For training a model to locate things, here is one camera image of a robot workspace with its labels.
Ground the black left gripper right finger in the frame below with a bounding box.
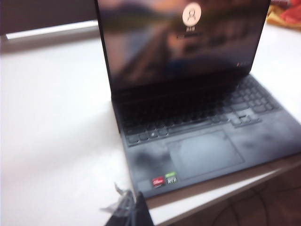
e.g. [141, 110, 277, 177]
[131, 191, 155, 226]

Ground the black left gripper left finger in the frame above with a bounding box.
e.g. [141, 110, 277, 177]
[104, 191, 135, 226]

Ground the black laptop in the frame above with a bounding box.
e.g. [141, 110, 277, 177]
[95, 0, 301, 200]

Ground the clear tape strip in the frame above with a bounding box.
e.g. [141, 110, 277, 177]
[100, 182, 132, 214]

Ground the grey desk divider panel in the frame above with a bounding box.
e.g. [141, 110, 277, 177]
[0, 0, 99, 36]

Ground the yellow cloth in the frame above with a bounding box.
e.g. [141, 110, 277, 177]
[265, 4, 301, 31]

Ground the red round item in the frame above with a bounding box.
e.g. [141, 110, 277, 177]
[279, 2, 301, 24]

